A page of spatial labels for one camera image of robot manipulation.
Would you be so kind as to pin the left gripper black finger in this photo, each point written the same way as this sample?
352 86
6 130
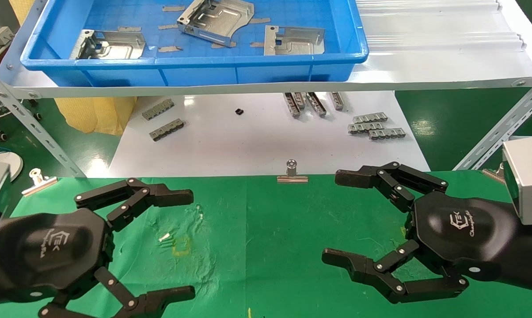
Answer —
160 196
160 300

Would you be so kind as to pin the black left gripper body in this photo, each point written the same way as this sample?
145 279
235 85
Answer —
49 251

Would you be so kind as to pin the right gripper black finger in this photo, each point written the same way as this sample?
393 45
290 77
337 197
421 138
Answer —
354 178
350 265

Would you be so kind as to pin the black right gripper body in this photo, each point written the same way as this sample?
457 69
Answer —
465 234

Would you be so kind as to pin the stamped sheet metal bracket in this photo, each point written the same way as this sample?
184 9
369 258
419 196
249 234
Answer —
115 46
222 20
292 42

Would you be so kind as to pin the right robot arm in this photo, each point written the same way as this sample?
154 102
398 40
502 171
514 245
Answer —
531 256

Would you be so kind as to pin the small white scrap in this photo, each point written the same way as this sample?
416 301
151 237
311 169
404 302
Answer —
164 237

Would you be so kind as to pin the grey slotted metal part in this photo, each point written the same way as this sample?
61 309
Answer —
365 128
166 130
299 100
316 104
337 100
387 134
291 106
370 118
157 109

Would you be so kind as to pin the silver binder clip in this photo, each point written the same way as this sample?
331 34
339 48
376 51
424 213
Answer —
493 174
292 179
38 185

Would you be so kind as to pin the green table cloth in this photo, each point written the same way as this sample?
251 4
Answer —
270 243

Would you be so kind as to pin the white glossy shelf board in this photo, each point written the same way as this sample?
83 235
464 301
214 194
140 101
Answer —
248 141

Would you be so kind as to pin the yellow mesh bag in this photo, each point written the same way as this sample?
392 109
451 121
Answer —
93 115

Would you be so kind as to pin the wheeled stool base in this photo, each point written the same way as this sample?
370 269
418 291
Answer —
1 136

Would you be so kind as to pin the blue plastic bin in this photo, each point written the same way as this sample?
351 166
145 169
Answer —
204 73

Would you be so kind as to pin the grey tape piece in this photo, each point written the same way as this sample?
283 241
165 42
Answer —
168 27
173 8
129 29
169 48
257 44
230 44

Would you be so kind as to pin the white metal shelf board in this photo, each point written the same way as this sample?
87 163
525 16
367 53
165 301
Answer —
469 66

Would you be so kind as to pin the clear corrugated plastic sheet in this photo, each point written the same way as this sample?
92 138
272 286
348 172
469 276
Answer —
425 26

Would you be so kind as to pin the small grey box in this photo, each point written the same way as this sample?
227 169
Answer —
3 35

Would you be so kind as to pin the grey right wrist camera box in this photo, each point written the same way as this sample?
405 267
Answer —
531 176

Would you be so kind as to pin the white round base plate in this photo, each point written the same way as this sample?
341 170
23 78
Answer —
13 165

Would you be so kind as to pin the white slotted shelf post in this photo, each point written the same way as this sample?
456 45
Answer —
27 119
504 128

